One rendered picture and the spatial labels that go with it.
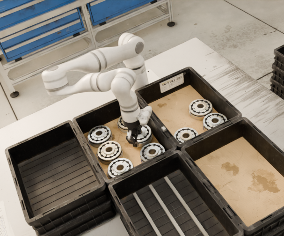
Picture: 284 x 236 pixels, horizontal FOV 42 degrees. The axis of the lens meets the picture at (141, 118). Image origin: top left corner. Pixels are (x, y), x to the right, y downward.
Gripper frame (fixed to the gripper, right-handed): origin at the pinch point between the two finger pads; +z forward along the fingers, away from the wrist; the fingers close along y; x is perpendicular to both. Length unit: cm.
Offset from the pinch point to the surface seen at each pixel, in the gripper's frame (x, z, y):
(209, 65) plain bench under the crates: 16, 17, -73
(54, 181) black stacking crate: -28.6, 4.4, 24.0
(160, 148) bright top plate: 10.4, 1.0, 2.1
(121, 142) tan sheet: -7.8, 4.2, -0.5
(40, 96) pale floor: -137, 88, -102
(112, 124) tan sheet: -15.8, 4.3, -10.1
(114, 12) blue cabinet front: -89, 51, -181
